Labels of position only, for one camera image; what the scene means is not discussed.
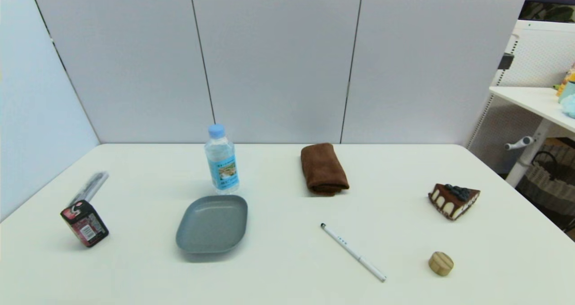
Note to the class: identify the white pen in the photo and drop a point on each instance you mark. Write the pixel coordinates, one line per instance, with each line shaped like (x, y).
(352, 251)

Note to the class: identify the chocolate blueberry cake slice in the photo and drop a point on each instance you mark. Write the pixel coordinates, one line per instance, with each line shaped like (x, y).
(451, 201)

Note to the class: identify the yellow toy figure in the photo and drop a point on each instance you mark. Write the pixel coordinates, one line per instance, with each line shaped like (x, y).
(568, 78)

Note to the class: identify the clear blue-capped water bottle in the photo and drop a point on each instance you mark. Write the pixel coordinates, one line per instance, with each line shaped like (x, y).
(222, 165)

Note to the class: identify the light blue plush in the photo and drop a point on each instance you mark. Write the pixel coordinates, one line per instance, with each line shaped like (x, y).
(569, 107)

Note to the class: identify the folded brown towel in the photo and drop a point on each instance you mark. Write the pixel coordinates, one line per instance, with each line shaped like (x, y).
(323, 168)

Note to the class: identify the small wooden cylinder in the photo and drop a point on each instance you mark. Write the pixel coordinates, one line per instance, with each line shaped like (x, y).
(440, 263)

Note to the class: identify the long black red carton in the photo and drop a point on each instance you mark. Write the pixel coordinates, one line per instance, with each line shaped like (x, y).
(85, 226)

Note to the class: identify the wicker basket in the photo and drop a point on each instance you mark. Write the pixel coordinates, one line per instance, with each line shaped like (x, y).
(552, 183)

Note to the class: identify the white side table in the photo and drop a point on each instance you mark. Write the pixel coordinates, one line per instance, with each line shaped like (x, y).
(530, 99)

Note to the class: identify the white pegboard panel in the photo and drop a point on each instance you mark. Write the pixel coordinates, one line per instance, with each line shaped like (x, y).
(539, 53)

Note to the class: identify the black clip on pegboard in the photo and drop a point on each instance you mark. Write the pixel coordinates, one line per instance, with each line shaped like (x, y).
(506, 61)

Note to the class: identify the grey rounded square plate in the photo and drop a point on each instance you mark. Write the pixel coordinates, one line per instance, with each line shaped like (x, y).
(212, 224)

